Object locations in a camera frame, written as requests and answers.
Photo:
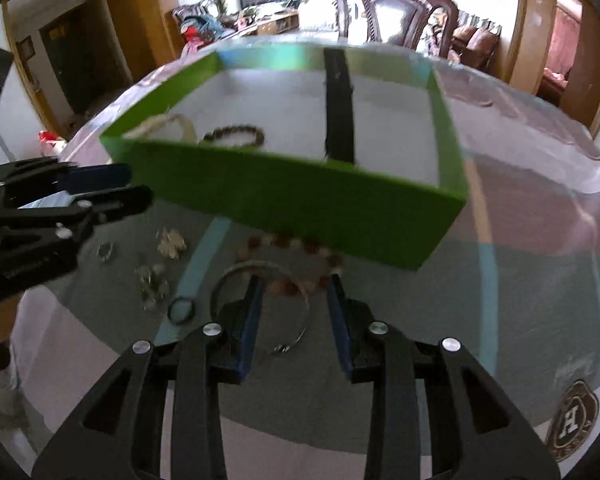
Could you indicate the carved wooden chair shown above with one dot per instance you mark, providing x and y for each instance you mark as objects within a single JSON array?
[{"x": 402, "y": 22}]

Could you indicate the green cardboard box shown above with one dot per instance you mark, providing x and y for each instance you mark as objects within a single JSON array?
[{"x": 259, "y": 111}]

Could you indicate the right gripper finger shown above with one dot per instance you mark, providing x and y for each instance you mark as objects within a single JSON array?
[
  {"x": 115, "y": 204},
  {"x": 97, "y": 176}
]

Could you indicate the wooden tv cabinet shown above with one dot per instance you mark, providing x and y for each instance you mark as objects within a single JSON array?
[{"x": 278, "y": 23}]

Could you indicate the brown leather armchair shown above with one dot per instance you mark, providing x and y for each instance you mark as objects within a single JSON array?
[{"x": 474, "y": 46}]

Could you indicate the crystal flower brooch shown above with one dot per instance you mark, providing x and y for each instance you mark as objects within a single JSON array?
[{"x": 154, "y": 285}]

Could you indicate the silver bangle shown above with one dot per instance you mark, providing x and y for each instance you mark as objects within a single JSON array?
[{"x": 280, "y": 288}]

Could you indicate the white wrist watch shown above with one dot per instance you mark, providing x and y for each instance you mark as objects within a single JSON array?
[{"x": 164, "y": 127}]

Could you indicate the patterned bed sheet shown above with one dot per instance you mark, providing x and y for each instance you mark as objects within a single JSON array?
[{"x": 516, "y": 280}]

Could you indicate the white flower brooch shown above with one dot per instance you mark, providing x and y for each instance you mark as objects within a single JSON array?
[{"x": 171, "y": 244}]

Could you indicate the black wrist watch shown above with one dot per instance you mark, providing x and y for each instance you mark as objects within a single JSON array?
[{"x": 339, "y": 139}]

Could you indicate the dark wooden door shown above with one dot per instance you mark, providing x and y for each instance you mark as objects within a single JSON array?
[{"x": 68, "y": 45}]

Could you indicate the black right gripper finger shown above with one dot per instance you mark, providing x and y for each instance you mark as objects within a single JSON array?
[
  {"x": 115, "y": 431},
  {"x": 475, "y": 430}
]

